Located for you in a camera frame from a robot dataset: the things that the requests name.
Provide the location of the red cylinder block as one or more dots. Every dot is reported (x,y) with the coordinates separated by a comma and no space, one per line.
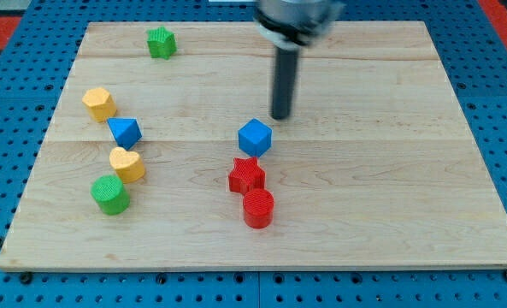
(258,207)

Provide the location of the blue cube block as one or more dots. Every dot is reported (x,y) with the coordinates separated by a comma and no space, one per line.
(255,138)

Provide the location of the yellow heart block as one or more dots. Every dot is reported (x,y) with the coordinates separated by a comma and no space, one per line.
(128,165)

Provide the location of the green star block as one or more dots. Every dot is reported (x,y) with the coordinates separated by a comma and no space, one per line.
(161,43)

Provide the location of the blue triangle block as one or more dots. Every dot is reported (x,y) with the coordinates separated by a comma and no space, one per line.
(125,131)

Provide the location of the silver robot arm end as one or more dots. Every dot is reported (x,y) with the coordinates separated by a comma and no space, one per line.
(294,24)

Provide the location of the red star block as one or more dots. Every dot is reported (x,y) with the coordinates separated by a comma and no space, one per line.
(246,175)

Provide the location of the light wooden board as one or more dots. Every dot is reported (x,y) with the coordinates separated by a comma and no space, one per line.
(376,169)

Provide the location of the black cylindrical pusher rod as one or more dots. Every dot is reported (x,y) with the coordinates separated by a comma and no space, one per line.
(284,79)

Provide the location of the yellow hexagon block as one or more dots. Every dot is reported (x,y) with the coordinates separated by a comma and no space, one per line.
(99,104)

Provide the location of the green cylinder block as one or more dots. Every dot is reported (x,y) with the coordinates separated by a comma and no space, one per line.
(110,195)

